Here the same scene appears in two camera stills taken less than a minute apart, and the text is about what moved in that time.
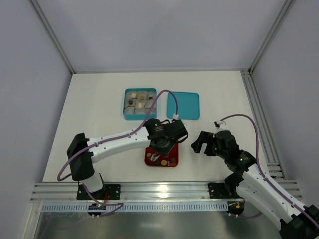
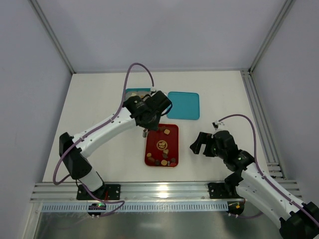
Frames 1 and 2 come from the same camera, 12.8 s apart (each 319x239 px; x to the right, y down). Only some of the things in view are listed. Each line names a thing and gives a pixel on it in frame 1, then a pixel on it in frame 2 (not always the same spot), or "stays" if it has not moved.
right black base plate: x=218 y=190 stays
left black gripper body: x=168 y=146 to x=150 y=123
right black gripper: x=209 y=143 stays
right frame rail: x=262 y=124 stays
